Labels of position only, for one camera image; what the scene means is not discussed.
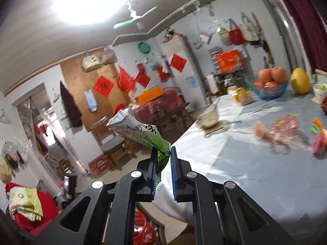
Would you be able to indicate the person in red sweater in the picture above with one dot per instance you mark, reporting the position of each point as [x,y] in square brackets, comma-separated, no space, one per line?
[28,213]

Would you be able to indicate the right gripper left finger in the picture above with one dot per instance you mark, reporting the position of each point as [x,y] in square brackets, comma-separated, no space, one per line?
[104,213]

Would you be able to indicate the left orange apple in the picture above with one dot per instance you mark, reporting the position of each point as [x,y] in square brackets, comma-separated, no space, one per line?
[265,75]

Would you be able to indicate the red gift box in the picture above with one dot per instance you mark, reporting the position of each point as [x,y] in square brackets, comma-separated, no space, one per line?
[229,61]

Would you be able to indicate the dark red curtain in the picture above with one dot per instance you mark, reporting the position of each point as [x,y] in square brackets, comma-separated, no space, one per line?
[311,30]

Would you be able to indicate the glass measuring cup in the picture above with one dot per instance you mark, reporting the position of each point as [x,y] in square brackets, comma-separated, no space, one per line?
[207,116]

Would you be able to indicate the red hanging tote bag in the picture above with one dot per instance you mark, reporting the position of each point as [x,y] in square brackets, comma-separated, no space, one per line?
[235,33]

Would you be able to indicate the green white snack bag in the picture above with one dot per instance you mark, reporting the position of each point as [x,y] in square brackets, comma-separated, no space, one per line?
[125,123]

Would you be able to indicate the orange apple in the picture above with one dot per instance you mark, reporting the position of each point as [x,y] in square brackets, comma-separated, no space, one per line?
[278,75]
[265,75]

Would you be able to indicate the green ceiling fan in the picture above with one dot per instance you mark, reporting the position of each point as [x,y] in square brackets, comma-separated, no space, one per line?
[134,17]

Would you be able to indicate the yellow pomelo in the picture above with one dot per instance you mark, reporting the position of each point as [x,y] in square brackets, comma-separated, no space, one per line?
[300,81]

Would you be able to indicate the orange snack packet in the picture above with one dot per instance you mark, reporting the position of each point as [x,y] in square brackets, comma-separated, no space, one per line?
[317,127]

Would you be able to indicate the white bowl with greens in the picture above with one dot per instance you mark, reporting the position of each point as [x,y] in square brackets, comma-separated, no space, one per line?
[320,90]

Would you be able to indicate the white fridge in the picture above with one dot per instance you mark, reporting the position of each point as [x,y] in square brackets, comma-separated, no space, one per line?
[185,70]

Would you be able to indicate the right orange apple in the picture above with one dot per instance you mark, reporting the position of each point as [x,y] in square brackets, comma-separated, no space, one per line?
[278,75]

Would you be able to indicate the red cloth covered table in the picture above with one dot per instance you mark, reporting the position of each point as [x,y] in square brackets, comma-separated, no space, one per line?
[168,107]

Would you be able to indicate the blue glass fruit bowl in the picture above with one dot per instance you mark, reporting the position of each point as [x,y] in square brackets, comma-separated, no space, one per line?
[266,93]

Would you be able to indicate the beige hanging tote bag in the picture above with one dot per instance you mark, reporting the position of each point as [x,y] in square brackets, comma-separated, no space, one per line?
[248,30]

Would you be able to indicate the red snack wrapper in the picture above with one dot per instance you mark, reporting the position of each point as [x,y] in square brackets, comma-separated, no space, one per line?
[319,145]

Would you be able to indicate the wooden chair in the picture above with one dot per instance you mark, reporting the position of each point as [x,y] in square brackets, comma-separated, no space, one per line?
[116,147]

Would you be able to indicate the orange cardboard box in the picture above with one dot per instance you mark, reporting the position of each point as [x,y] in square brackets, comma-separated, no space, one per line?
[149,95]

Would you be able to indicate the clear bag with orange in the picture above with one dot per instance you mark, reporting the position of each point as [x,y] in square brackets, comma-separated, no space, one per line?
[282,135]

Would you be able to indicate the white bag yellow contents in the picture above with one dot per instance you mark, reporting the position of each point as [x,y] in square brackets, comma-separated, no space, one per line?
[242,96]

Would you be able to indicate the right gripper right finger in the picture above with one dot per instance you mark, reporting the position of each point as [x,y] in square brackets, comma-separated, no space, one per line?
[223,213]

